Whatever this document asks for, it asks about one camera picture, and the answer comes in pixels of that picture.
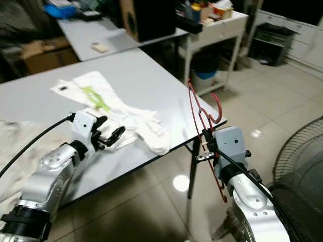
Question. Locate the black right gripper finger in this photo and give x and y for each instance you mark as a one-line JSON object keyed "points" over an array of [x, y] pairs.
{"points": [[212, 142], [205, 136]]}

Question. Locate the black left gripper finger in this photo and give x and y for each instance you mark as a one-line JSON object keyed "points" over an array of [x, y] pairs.
{"points": [[116, 137], [101, 121]]}

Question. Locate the white printed t-shirt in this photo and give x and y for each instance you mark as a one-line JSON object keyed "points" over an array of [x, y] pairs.
{"points": [[146, 131]]}

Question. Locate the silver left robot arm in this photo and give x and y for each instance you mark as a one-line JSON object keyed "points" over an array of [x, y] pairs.
{"points": [[58, 171]]}

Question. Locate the black metal table leg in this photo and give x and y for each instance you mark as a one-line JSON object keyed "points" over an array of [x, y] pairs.
{"points": [[193, 171]]}

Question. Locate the blue plastic basin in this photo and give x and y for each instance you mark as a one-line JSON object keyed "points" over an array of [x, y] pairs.
{"points": [[206, 74]]}

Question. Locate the brown plaid stool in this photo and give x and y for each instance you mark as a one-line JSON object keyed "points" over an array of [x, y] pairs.
{"points": [[232, 227]]}

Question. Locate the beige remote control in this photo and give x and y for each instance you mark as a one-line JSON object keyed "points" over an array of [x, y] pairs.
{"points": [[100, 47]]}

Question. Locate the brown cardboard box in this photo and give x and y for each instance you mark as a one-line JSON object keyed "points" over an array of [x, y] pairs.
{"points": [[48, 59]]}

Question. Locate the beige cloth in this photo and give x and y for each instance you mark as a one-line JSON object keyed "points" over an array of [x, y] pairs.
{"points": [[12, 151]]}

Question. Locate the black floor fan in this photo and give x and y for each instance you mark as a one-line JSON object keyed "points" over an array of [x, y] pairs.
{"points": [[303, 161]]}

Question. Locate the small black box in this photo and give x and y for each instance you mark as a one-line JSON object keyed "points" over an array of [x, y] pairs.
{"points": [[91, 15]]}

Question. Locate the white metal desk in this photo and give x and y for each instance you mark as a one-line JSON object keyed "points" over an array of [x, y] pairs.
{"points": [[219, 29]]}

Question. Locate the wooden black loudspeaker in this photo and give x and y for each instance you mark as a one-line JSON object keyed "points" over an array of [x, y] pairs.
{"points": [[149, 20]]}

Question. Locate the black storage box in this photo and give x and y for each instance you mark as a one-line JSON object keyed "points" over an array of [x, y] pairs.
{"points": [[189, 25]]}

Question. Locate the blue plastic tray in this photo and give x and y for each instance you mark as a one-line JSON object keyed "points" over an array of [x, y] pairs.
{"points": [[59, 11]]}

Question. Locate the orange white carton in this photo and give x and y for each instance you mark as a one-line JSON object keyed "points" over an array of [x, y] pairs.
{"points": [[222, 10]]}

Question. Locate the white drawer cabinet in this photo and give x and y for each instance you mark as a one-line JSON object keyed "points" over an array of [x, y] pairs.
{"points": [[310, 43]]}

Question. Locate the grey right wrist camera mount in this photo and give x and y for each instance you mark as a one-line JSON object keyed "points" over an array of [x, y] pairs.
{"points": [[229, 143]]}

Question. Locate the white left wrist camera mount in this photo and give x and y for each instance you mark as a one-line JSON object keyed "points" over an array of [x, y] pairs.
{"points": [[85, 126]]}

